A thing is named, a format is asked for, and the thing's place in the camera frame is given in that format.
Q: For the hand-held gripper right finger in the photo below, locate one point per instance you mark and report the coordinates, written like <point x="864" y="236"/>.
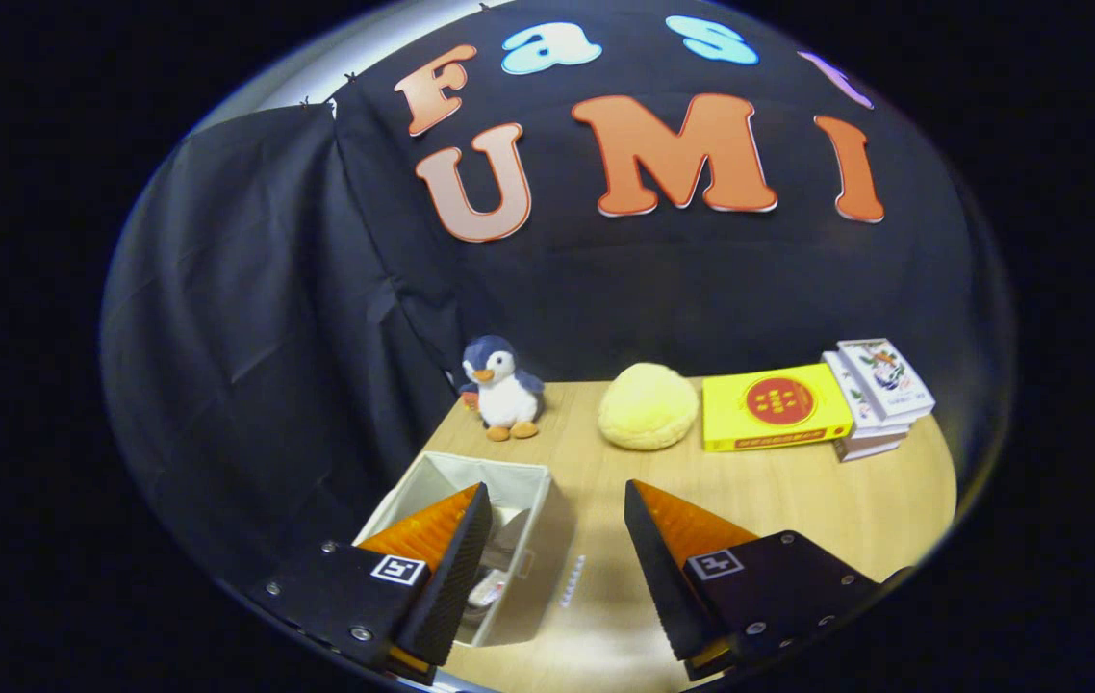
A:
<point x="663" y="577"/>

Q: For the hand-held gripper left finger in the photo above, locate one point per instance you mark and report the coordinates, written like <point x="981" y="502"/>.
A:
<point x="461" y="577"/>

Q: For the beige fabric storage box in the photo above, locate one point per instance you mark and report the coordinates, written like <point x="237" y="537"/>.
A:
<point x="533" y="577"/>

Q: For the small white beaded strip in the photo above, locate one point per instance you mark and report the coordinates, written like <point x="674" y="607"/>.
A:
<point x="572" y="581"/>

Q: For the yellow bread-shaped plush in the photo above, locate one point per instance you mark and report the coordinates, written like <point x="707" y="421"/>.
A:
<point x="649" y="409"/>

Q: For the penguin plush toy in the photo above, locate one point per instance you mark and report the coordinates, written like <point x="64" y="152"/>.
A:
<point x="506" y="395"/>

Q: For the yellow book with red circle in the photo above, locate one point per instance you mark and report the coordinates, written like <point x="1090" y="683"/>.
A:
<point x="774" y="404"/>

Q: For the brown-spined paperback book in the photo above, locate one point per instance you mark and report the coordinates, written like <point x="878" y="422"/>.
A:
<point x="867" y="448"/>

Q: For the white paperback book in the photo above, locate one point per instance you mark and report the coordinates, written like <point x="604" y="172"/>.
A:
<point x="857" y="404"/>

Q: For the white book with floral cover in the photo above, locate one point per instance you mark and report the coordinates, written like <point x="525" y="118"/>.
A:
<point x="884" y="375"/>

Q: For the black backdrop cloth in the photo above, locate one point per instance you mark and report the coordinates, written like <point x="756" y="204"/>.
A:
<point x="317" y="289"/>

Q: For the row of black clips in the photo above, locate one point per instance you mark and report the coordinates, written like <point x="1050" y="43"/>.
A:
<point x="349" y="76"/>

